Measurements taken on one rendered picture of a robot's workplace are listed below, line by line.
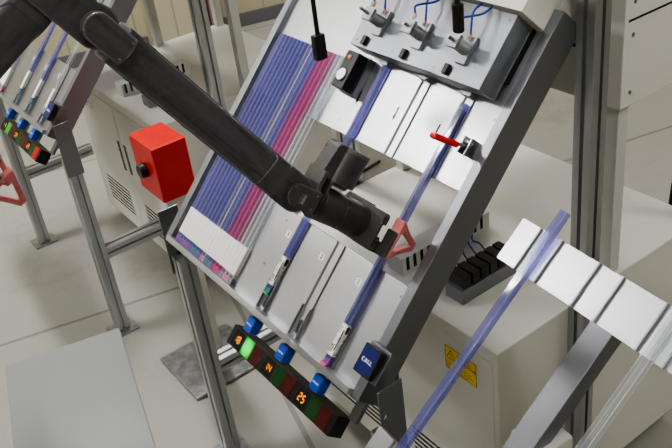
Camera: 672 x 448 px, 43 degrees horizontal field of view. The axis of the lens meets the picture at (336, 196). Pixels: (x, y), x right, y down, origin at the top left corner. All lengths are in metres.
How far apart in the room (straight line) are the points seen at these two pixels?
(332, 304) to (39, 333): 1.67
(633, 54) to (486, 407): 0.73
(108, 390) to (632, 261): 1.10
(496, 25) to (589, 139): 0.26
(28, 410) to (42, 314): 1.35
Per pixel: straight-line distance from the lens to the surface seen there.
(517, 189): 2.13
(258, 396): 2.54
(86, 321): 3.02
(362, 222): 1.36
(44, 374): 1.86
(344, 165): 1.30
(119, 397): 1.74
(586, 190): 1.58
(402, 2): 1.59
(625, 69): 1.62
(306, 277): 1.59
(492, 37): 1.42
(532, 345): 1.72
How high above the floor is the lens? 1.72
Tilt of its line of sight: 31 degrees down
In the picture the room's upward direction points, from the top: 8 degrees counter-clockwise
